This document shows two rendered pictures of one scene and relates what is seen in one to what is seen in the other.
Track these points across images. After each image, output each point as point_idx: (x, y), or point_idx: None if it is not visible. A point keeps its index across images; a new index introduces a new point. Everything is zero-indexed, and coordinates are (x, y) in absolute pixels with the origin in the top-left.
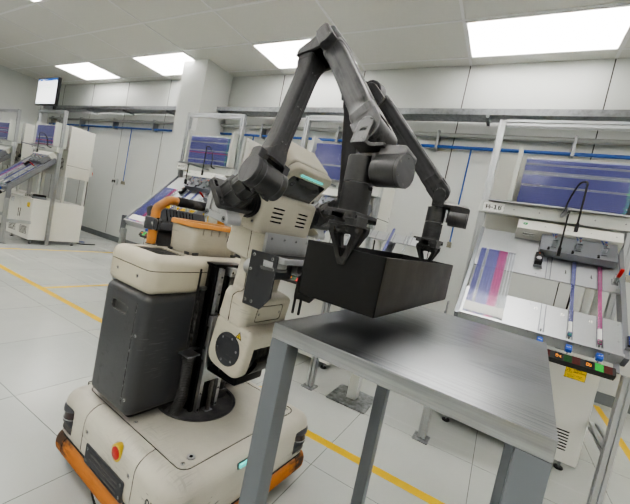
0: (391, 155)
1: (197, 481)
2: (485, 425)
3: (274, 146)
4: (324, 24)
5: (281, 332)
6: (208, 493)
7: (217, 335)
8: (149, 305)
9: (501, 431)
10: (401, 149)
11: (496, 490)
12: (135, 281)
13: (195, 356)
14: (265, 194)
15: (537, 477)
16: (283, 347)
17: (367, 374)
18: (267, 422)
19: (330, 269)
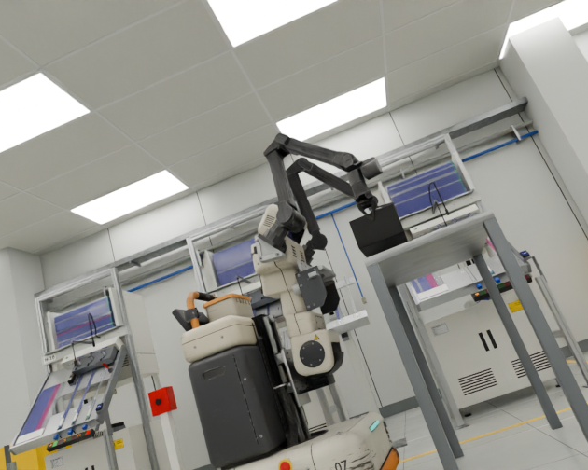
0: (370, 162)
1: (358, 432)
2: (470, 222)
3: (289, 199)
4: (278, 134)
5: (370, 260)
6: (369, 441)
7: (298, 352)
8: (244, 351)
9: (476, 220)
10: (371, 158)
11: (516, 346)
12: (222, 341)
13: (287, 384)
14: (298, 226)
15: (495, 224)
16: (375, 266)
17: (421, 242)
18: (391, 307)
19: (370, 226)
